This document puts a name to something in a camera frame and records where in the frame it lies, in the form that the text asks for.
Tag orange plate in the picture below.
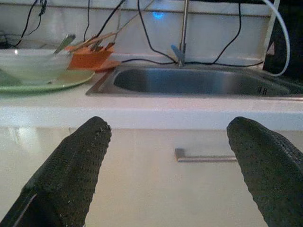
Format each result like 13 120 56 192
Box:
68 60 123 73

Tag white hose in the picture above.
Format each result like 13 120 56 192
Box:
260 0 291 78

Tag stainless steel sink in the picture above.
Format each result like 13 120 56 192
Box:
85 65 303 97

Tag steel faucet with blue lever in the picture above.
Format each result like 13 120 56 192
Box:
170 0 190 68

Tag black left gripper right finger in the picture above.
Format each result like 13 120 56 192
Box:
226 116 303 227

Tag black cable with tie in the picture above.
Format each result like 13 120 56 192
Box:
14 0 48 47

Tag steel cabinet door handle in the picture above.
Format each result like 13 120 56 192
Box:
174 148 237 163

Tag wooden chopstick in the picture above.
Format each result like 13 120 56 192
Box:
70 32 118 52
89 33 119 52

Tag orange bowl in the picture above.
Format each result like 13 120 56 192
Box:
65 44 114 70

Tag black water dispenser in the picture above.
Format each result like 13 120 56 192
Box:
262 0 303 78

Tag black wall cable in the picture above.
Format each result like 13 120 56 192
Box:
184 0 265 67
83 0 91 42
137 0 180 65
94 0 127 40

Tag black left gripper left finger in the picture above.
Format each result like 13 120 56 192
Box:
0 115 112 227

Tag white bowl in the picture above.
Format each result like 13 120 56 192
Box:
0 48 71 85

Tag green plate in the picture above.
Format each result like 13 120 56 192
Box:
0 68 95 93

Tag white cabinet door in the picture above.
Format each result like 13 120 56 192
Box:
70 129 303 227

